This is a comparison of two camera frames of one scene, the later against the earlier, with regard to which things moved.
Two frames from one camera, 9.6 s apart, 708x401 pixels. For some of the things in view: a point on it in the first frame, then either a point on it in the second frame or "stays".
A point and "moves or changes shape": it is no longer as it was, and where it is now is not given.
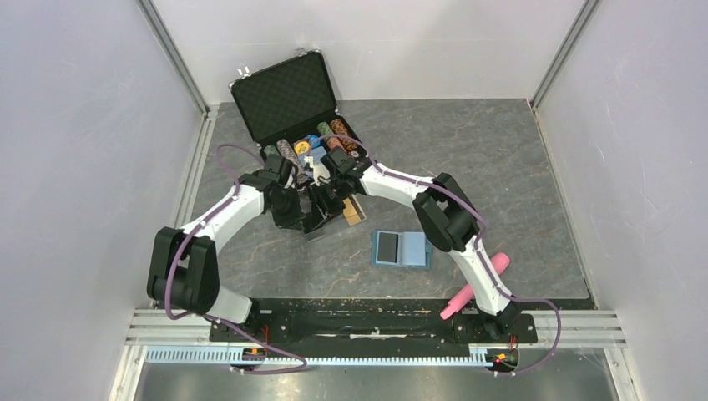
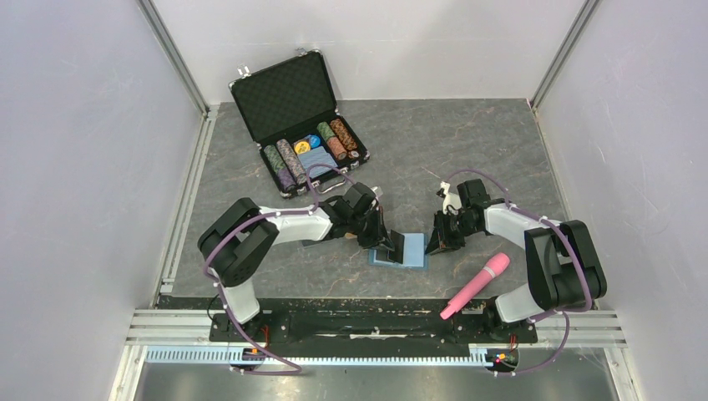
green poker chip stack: (323, 129) stays
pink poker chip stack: (333, 142) stays
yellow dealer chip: (302, 147) stays
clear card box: (324, 215) moves or changes shape
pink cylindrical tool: (461, 298) stays
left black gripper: (294, 220) -> (380, 235)
